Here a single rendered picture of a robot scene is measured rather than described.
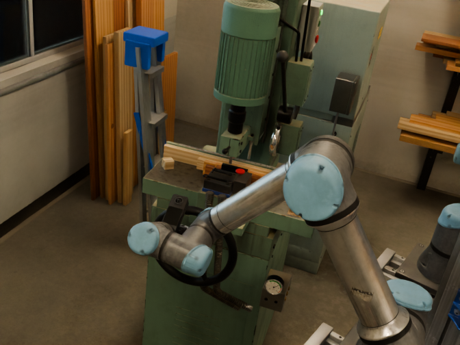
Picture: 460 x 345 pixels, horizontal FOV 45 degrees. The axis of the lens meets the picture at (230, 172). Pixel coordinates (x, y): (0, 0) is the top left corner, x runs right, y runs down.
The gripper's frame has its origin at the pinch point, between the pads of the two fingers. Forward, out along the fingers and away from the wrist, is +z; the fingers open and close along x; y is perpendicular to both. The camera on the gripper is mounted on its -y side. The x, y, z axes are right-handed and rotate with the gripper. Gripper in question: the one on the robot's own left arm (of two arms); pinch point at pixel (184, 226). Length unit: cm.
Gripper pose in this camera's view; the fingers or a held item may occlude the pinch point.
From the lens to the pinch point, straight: 163.5
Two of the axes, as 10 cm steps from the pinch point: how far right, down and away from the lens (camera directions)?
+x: 9.5, 2.4, -2.0
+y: -2.5, 9.7, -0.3
